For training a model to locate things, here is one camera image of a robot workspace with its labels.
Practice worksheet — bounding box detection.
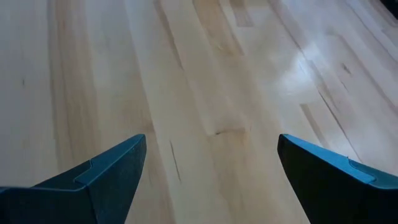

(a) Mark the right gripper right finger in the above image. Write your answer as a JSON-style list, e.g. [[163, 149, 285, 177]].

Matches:
[[277, 133, 398, 224]]

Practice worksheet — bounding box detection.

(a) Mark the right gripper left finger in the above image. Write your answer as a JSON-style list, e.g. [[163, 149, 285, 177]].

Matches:
[[0, 133, 147, 224]]

